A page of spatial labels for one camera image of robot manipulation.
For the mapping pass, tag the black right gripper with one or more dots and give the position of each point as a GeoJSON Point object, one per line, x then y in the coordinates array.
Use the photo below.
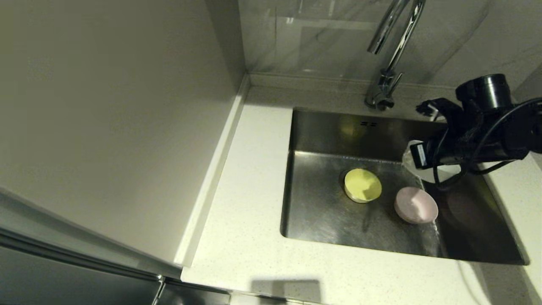
{"type": "Point", "coordinates": [459, 135]}

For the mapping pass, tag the white plastic bowl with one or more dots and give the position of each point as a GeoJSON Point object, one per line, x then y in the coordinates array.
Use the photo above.
{"type": "Point", "coordinates": [444, 173]}

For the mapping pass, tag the pink plastic bowl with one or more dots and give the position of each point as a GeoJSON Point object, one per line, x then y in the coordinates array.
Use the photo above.
{"type": "Point", "coordinates": [417, 205]}

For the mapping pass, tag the yellow plastic bowl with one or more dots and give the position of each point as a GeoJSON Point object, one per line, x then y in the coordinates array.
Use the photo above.
{"type": "Point", "coordinates": [362, 185]}

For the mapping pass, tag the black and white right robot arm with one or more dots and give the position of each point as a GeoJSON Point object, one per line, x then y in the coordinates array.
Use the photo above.
{"type": "Point", "coordinates": [521, 131]}

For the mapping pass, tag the stainless steel sink basin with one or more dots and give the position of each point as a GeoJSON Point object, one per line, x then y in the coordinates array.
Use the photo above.
{"type": "Point", "coordinates": [322, 220]}

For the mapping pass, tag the chrome gooseneck faucet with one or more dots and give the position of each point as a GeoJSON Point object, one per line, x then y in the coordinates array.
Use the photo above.
{"type": "Point", "coordinates": [381, 98]}

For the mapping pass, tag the dark steel appliance door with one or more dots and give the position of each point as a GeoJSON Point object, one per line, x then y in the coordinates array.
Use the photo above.
{"type": "Point", "coordinates": [63, 279]}

